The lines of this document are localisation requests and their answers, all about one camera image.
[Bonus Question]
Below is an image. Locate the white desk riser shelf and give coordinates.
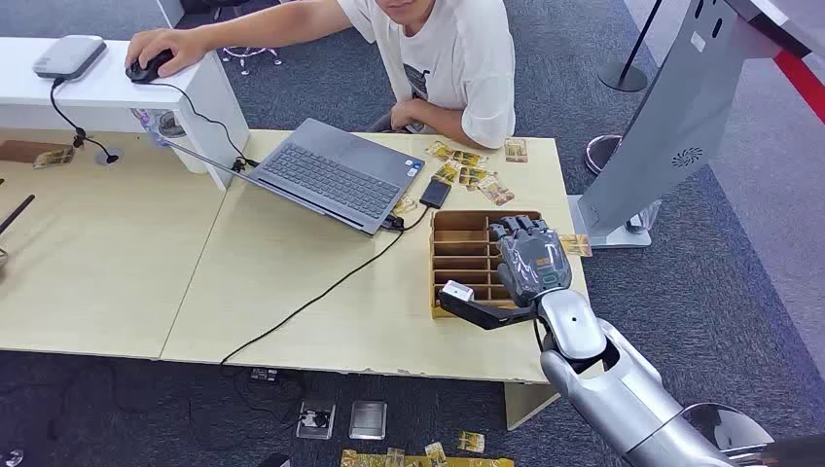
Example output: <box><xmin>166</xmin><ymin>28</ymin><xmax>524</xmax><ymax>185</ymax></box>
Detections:
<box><xmin>0</xmin><ymin>36</ymin><xmax>251</xmax><ymax>193</ymax></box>

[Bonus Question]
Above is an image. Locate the black device cable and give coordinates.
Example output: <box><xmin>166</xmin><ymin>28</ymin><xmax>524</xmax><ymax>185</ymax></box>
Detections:
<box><xmin>49</xmin><ymin>77</ymin><xmax>121</xmax><ymax>163</ymax></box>

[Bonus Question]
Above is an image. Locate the chrome chair base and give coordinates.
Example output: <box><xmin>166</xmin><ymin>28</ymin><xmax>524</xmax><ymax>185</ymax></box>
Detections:
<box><xmin>219</xmin><ymin>45</ymin><xmax>283</xmax><ymax>77</ymax></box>

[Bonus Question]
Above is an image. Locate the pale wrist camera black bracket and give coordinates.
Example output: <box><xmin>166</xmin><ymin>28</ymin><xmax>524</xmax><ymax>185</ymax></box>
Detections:
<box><xmin>438</xmin><ymin>280</ymin><xmax>539</xmax><ymax>332</ymax></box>

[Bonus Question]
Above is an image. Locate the metal floor socket box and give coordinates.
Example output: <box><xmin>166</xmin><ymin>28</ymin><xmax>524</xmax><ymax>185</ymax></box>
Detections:
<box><xmin>296</xmin><ymin>399</ymin><xmax>337</xmax><ymax>441</ymax></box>

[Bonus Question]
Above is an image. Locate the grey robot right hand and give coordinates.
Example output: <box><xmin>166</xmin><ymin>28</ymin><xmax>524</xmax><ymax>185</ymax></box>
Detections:
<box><xmin>487</xmin><ymin>215</ymin><xmax>574</xmax><ymax>309</ymax></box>

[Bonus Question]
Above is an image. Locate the grey flat box device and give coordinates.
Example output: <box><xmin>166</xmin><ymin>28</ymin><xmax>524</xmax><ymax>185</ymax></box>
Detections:
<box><xmin>32</xmin><ymin>34</ymin><xmax>108</xmax><ymax>81</ymax></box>

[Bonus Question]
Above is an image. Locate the person's left hand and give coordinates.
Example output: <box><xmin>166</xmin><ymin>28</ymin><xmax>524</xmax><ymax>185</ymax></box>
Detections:
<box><xmin>389</xmin><ymin>98</ymin><xmax>428</xmax><ymax>132</ymax></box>

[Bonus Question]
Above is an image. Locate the wooden slotted card organizer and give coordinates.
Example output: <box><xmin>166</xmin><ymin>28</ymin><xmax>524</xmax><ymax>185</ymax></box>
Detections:
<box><xmin>429</xmin><ymin>209</ymin><xmax>546</xmax><ymax>320</ymax></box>

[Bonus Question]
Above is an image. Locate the beige table leg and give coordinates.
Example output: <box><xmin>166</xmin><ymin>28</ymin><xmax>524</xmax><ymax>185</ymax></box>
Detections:
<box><xmin>503</xmin><ymin>379</ymin><xmax>562</xmax><ymax>432</ymax></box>

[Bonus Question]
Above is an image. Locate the black computer mouse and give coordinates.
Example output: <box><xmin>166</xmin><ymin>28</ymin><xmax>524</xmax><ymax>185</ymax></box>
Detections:
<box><xmin>126</xmin><ymin>49</ymin><xmax>175</xmax><ymax>85</ymax></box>

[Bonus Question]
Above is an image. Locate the chrome stanchion base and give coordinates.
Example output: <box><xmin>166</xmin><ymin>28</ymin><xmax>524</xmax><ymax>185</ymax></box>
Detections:
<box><xmin>584</xmin><ymin>133</ymin><xmax>624</xmax><ymax>176</ymax></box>

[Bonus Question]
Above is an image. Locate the red barrier belt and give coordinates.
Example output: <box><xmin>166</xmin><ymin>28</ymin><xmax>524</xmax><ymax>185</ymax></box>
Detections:
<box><xmin>772</xmin><ymin>50</ymin><xmax>825</xmax><ymax>124</ymax></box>

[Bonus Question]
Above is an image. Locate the long black laptop cable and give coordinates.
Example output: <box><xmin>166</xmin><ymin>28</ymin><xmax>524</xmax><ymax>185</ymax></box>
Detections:
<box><xmin>219</xmin><ymin>205</ymin><xmax>432</xmax><ymax>368</ymax></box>

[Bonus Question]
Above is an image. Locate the black mouse cable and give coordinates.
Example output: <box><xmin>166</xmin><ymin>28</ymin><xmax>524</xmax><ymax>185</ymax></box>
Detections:
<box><xmin>151</xmin><ymin>80</ymin><xmax>259</xmax><ymax>171</ymax></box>

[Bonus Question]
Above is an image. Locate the black external drive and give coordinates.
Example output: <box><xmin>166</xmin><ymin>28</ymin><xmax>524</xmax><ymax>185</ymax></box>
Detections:
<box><xmin>419</xmin><ymin>178</ymin><xmax>452</xmax><ymax>210</ymax></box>

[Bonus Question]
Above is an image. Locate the person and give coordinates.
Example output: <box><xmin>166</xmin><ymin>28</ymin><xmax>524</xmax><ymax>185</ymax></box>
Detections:
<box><xmin>124</xmin><ymin>0</ymin><xmax>517</xmax><ymax>151</ymax></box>

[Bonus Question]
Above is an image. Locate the metal floor cover plate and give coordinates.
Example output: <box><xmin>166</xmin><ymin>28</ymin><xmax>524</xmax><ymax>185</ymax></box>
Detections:
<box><xmin>348</xmin><ymin>400</ymin><xmax>388</xmax><ymax>442</ymax></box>

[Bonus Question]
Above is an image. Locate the person's right hand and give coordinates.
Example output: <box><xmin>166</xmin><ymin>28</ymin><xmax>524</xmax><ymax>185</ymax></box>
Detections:
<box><xmin>124</xmin><ymin>28</ymin><xmax>209</xmax><ymax>79</ymax></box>

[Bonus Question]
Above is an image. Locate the grey kiosk stand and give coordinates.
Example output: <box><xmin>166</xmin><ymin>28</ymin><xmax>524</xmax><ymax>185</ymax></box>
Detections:
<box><xmin>566</xmin><ymin>0</ymin><xmax>825</xmax><ymax>250</ymax></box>

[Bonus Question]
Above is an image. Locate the grey open laptop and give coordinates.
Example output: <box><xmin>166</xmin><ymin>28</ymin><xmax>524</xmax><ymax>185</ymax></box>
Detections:
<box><xmin>151</xmin><ymin>118</ymin><xmax>427</xmax><ymax>236</ymax></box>

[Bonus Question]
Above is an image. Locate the black stanchion with pole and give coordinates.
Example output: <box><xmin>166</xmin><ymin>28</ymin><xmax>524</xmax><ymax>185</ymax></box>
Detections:
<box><xmin>597</xmin><ymin>0</ymin><xmax>665</xmax><ymax>92</ymax></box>

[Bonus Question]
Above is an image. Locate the brown flat board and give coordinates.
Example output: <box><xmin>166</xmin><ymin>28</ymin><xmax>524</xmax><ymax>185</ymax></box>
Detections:
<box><xmin>0</xmin><ymin>139</ymin><xmax>75</xmax><ymax>164</ymax></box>

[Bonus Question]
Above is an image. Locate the black thin rod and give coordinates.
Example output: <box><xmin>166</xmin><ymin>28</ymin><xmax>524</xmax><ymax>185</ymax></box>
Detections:
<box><xmin>0</xmin><ymin>194</ymin><xmax>37</xmax><ymax>236</ymax></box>

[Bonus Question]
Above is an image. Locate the gold card tray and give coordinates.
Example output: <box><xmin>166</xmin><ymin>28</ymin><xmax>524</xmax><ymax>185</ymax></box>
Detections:
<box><xmin>340</xmin><ymin>449</ymin><xmax>516</xmax><ymax>467</ymax></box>

